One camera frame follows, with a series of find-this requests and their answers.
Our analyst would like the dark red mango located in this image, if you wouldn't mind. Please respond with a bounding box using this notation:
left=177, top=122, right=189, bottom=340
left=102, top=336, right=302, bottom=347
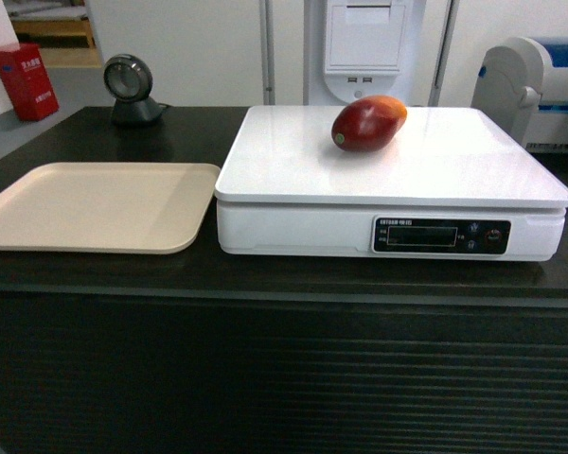
left=330, top=96, right=408, bottom=152

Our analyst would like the white checkout scale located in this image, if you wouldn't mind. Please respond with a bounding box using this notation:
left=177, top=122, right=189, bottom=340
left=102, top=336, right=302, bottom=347
left=216, top=106, right=568, bottom=262

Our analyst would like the white receipt printer kiosk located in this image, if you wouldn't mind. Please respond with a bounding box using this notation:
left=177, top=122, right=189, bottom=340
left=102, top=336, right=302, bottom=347
left=303, top=0, right=426, bottom=106

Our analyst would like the grey barcode scanner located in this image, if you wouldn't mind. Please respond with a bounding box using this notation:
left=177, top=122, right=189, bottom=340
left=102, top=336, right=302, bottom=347
left=103, top=54, right=166, bottom=128

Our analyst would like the beige plastic tray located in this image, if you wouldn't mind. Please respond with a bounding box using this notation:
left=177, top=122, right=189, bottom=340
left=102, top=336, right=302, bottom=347
left=0, top=163, right=220, bottom=254

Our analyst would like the grey blue machine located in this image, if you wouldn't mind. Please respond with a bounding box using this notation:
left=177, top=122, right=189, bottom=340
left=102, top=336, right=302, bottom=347
left=470, top=37, right=568, bottom=153

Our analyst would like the wooden pallet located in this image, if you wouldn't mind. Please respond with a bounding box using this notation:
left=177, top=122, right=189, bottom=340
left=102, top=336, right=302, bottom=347
left=3, top=1, right=96, bottom=48

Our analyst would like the red fire extinguisher box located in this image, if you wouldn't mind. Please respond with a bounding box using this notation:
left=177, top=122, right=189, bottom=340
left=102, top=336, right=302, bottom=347
left=0, top=43, right=60, bottom=121

